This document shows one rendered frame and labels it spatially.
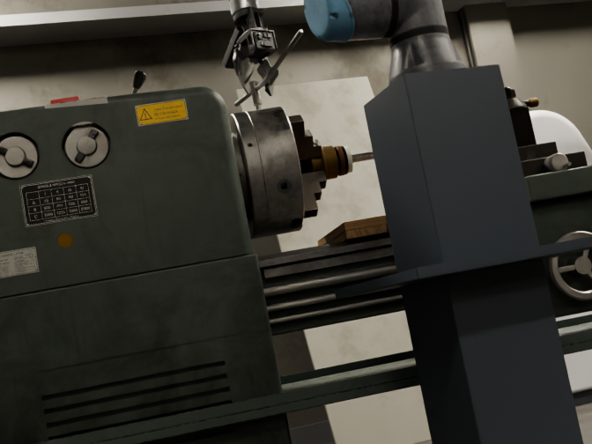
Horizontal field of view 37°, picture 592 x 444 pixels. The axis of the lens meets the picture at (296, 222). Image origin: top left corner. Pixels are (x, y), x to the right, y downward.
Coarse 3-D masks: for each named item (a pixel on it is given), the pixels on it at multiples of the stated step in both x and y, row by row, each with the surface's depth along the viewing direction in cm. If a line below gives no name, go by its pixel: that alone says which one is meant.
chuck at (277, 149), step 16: (256, 112) 214; (272, 112) 214; (256, 128) 208; (272, 128) 208; (288, 128) 208; (272, 144) 205; (288, 144) 206; (272, 160) 205; (288, 160) 205; (272, 176) 204; (288, 176) 205; (272, 192) 205; (288, 192) 206; (272, 208) 207; (288, 208) 208; (304, 208) 210; (272, 224) 211; (288, 224) 213
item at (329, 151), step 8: (328, 152) 219; (336, 152) 220; (344, 152) 220; (312, 160) 219; (320, 160) 219; (328, 160) 218; (336, 160) 219; (344, 160) 220; (312, 168) 219; (320, 168) 219; (328, 168) 219; (336, 168) 219; (344, 168) 220; (328, 176) 220; (336, 176) 221
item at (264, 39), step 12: (240, 12) 220; (252, 12) 218; (240, 24) 224; (252, 24) 218; (240, 36) 220; (252, 36) 216; (264, 36) 218; (240, 48) 220; (252, 48) 216; (264, 48) 217; (276, 48) 219; (252, 60) 222
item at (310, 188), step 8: (304, 176) 218; (312, 176) 218; (320, 176) 218; (304, 184) 217; (312, 184) 217; (320, 184) 219; (304, 192) 216; (312, 192) 216; (320, 192) 216; (304, 200) 215; (312, 200) 215; (312, 208) 214; (304, 216) 216; (312, 216) 216; (296, 224) 215
